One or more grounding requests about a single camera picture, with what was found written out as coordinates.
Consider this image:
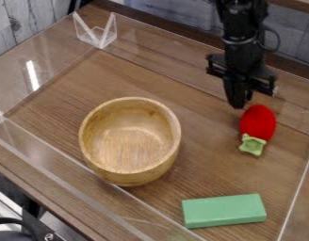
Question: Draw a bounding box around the red plush strawberry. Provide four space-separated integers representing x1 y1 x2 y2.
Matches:
238 104 276 156

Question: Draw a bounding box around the black cable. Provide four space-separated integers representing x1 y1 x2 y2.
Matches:
0 216 35 241

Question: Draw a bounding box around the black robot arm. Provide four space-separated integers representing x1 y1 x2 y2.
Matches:
206 0 280 109

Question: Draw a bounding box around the black metal clamp bracket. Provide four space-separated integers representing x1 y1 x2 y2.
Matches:
21 210 65 241

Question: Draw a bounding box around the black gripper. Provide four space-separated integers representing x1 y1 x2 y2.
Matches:
206 54 276 109

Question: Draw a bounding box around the wooden bowl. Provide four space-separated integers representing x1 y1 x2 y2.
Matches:
78 97 182 186

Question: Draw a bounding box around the clear acrylic corner bracket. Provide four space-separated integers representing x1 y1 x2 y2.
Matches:
73 12 118 49

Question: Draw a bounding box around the green rectangular block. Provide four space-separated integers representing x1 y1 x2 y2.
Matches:
181 194 266 229

